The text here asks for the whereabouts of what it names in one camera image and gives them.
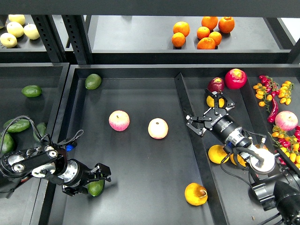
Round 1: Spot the cherry tomato bunch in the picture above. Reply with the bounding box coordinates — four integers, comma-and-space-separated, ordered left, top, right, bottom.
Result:
253, 75, 294, 112
270, 125, 300, 169

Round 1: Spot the pink apple left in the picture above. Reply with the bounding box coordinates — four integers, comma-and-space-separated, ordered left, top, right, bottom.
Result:
109, 110, 130, 131

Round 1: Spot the lower cherry tomato bunch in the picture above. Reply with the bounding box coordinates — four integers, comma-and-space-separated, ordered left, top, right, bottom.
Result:
270, 125, 300, 169

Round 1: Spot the pink apple right side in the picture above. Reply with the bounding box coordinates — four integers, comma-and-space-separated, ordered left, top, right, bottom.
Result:
275, 111, 298, 131

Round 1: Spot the orange lower left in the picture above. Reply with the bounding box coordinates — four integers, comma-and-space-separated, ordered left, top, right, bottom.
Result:
172, 32, 186, 47

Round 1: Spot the black left tray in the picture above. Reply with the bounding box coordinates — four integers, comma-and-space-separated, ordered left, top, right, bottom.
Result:
0, 63, 69, 225

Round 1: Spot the orange top left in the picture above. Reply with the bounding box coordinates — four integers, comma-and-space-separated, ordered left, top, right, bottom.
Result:
173, 21, 190, 37

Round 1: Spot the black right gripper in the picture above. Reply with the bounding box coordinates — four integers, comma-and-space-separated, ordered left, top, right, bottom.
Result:
186, 89, 241, 143

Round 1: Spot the small orange right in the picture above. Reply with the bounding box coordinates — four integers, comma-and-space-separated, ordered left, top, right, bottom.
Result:
209, 31, 222, 46

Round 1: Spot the black shelf post left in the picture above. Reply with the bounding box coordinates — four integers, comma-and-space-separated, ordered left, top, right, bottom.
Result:
31, 15, 67, 63

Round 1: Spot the yellow pear right tray middle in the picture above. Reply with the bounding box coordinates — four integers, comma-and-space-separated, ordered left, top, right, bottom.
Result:
230, 154, 246, 167

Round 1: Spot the small orange centre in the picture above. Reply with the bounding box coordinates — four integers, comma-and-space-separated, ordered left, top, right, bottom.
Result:
196, 26, 210, 40

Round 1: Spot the orange top right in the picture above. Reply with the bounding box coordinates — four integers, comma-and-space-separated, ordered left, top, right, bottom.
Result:
218, 17, 235, 34

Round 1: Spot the pale yellow pear middle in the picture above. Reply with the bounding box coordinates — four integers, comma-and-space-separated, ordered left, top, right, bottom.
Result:
6, 22, 24, 38

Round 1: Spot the dark green long avocado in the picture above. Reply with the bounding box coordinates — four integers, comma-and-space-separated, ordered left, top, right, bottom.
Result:
7, 119, 30, 133

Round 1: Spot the green avocado at tray corner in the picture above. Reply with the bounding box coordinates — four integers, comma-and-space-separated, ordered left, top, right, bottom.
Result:
85, 74, 102, 90

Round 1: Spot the orange top centre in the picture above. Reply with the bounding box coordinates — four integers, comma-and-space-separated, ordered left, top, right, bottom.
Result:
201, 16, 218, 30

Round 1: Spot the small orange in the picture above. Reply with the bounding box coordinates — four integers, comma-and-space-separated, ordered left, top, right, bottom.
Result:
196, 26, 210, 40
209, 31, 222, 46

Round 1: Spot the orange front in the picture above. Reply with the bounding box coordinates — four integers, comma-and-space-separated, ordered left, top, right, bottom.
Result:
197, 37, 216, 50

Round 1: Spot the dark avocado left edge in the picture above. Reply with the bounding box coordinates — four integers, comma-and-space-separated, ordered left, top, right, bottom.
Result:
1, 133, 15, 154

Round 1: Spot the pale yellow pear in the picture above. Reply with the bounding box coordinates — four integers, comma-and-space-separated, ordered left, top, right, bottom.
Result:
0, 33, 17, 48
23, 23, 40, 40
6, 22, 24, 38
8, 15, 26, 26

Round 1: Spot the yellow pear right tray left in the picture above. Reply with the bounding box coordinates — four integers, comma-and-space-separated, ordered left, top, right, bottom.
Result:
208, 145, 227, 164

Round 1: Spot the upper cherry tomato bunch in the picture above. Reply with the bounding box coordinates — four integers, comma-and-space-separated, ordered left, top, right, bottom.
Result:
253, 75, 294, 112

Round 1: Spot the green avocado upper left tray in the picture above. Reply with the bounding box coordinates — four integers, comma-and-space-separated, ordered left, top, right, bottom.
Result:
22, 85, 42, 98

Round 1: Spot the black centre tray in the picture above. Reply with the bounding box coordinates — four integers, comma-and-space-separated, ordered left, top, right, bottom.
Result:
29, 64, 300, 225

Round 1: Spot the pale pink apple centre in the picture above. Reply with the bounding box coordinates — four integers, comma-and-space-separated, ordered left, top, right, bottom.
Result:
148, 118, 168, 139

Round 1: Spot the black tray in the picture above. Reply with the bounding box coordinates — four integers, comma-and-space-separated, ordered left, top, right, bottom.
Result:
0, 63, 69, 225
29, 64, 300, 225

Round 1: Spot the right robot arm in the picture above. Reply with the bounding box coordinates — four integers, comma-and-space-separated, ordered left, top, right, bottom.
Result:
187, 89, 300, 225

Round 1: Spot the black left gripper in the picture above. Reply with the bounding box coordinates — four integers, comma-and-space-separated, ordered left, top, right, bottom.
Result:
62, 160, 111, 196

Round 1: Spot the pale yellow pear right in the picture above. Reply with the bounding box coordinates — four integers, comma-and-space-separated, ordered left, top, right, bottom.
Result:
23, 23, 40, 40

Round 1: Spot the black shelf post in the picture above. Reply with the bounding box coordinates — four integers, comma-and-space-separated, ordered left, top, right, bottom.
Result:
31, 15, 67, 63
62, 15, 94, 65

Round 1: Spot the yellow pear tray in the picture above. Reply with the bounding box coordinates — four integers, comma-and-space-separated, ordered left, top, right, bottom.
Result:
230, 154, 246, 167
208, 145, 227, 164

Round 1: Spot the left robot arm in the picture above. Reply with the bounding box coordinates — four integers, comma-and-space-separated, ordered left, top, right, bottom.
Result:
0, 115, 111, 198

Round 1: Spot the dark avocado by tray wall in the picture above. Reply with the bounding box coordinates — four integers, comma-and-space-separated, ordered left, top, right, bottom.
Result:
33, 122, 47, 142

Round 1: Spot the dark red apple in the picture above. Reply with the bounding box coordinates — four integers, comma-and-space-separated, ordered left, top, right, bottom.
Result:
207, 77, 225, 93

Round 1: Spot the pale yellow pear front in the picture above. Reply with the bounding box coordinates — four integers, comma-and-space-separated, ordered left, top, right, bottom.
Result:
0, 33, 17, 48

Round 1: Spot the black shelf post right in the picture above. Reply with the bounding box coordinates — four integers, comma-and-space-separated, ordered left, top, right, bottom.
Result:
62, 15, 94, 65

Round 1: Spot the bright red apple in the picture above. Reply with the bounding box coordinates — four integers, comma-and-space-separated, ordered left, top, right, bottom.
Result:
225, 68, 248, 90

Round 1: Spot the red chili pepper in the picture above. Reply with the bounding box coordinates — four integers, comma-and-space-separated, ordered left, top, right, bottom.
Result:
267, 98, 278, 123

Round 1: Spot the pale yellow pear top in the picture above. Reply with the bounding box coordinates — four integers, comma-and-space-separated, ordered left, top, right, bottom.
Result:
8, 15, 26, 26

